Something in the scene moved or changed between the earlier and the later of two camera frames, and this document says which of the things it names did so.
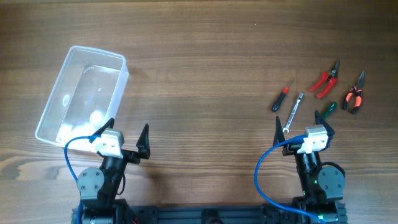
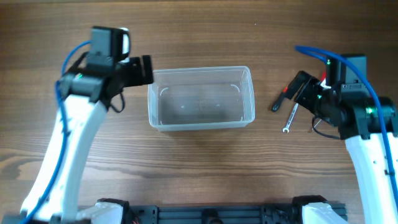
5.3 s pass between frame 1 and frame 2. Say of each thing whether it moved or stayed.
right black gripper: moved
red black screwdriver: stayed
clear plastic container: moved
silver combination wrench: stayed
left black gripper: moved
